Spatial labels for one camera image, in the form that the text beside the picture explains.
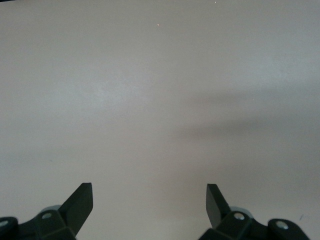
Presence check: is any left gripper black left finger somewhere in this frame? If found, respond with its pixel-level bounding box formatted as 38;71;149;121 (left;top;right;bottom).
0;182;94;240

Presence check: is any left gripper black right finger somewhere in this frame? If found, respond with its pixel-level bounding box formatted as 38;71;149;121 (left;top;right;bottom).
198;183;311;240

